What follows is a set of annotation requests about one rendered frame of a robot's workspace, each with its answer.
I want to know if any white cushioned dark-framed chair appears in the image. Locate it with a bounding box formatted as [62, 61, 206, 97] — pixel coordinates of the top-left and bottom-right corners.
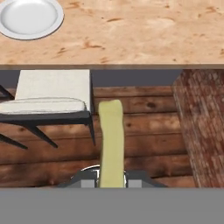
[0, 68, 97, 151]

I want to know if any white plate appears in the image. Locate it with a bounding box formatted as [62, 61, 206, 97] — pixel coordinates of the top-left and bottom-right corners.
[0, 0, 65, 41]

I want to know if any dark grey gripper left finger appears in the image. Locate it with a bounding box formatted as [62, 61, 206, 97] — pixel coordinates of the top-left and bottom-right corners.
[57, 170, 100, 189]

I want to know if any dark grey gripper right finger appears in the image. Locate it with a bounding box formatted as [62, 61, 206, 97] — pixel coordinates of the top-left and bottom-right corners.
[125, 170, 160, 189]

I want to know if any yellow butter stick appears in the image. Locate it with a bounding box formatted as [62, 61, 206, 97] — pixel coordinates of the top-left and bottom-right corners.
[97, 99, 126, 189]

